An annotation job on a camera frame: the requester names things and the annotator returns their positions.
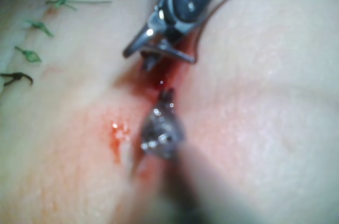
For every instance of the tissue pad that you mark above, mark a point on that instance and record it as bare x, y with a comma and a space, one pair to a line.
265, 102

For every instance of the left arm needle driver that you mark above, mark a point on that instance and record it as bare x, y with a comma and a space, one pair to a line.
162, 131

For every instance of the dark left arm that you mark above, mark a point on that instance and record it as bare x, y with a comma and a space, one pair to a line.
185, 195

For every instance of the right arm needle driver jaw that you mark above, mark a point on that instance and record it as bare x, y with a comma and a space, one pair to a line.
140, 42
169, 49

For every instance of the black stitching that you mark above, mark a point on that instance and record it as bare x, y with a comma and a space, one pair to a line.
16, 77

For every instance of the left arm needle driver jaw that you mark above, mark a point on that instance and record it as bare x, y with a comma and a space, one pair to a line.
164, 99
171, 98

